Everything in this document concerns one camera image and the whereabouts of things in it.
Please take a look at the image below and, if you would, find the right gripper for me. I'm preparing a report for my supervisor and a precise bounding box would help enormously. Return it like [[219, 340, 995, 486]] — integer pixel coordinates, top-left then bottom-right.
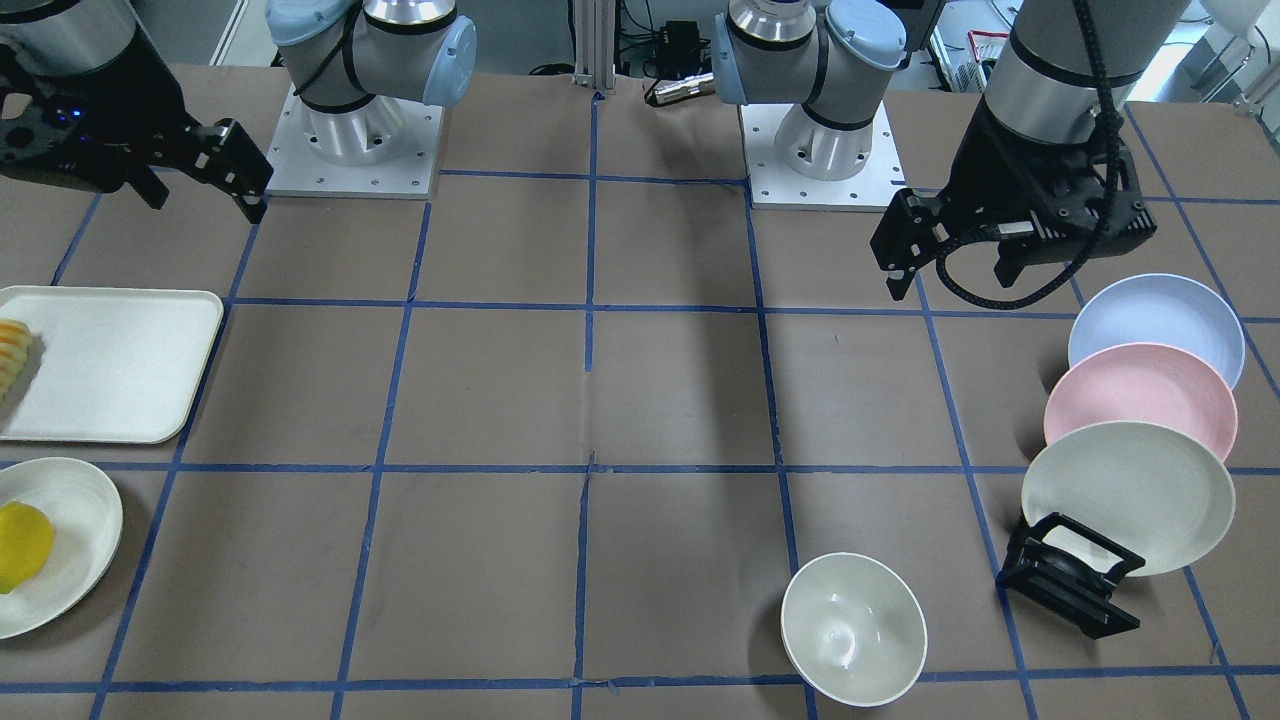
[[3, 40, 274, 225]]

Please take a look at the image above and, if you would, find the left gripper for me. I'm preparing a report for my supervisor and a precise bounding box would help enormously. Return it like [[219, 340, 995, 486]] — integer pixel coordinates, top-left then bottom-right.
[[870, 101, 1158, 301]]

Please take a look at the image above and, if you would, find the blue plate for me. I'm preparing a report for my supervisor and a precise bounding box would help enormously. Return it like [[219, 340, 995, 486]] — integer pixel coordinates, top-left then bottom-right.
[[1068, 273, 1245, 389]]

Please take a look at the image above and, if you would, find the spiral bread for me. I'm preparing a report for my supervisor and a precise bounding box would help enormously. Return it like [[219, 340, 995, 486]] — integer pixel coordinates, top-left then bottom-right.
[[0, 318, 35, 400]]

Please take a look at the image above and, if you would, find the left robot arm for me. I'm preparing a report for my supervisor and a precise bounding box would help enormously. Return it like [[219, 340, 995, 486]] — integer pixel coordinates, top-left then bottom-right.
[[712, 1, 1181, 310]]

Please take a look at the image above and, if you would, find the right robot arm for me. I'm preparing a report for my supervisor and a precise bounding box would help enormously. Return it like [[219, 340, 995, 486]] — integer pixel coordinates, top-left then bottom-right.
[[3, 1, 477, 223]]

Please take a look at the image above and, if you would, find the pink plate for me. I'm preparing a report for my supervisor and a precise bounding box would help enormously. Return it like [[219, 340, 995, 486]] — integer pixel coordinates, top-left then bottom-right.
[[1042, 342, 1239, 461]]

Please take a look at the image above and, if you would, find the cream plate in rack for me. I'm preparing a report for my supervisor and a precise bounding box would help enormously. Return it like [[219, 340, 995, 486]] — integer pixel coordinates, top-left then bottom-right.
[[1021, 421, 1236, 577]]

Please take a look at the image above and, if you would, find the white plate with lemon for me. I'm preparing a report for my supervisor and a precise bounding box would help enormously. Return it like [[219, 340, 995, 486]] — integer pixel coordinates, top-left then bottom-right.
[[1, 457, 123, 641]]

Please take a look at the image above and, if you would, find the black plate rack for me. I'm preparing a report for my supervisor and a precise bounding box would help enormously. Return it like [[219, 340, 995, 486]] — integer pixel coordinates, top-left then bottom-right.
[[996, 512, 1146, 641]]

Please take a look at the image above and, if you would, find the cream tray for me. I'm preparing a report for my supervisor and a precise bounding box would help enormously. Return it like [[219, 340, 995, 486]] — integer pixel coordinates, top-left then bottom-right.
[[1, 286, 224, 445]]

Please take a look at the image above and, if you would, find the cream bowl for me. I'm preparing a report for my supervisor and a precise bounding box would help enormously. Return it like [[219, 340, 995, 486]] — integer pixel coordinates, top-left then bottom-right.
[[780, 552, 929, 708]]

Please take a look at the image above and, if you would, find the yellow lemon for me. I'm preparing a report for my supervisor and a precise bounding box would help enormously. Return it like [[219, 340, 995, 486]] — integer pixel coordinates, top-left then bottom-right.
[[1, 502, 55, 594]]

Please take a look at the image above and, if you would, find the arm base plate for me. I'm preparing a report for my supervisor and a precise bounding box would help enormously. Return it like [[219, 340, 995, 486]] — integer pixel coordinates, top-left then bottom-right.
[[268, 91, 445, 200], [739, 104, 908, 211]]

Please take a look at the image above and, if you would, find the aluminium frame post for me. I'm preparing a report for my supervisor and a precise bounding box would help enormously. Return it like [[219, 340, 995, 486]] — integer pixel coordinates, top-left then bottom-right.
[[570, 0, 620, 97]]

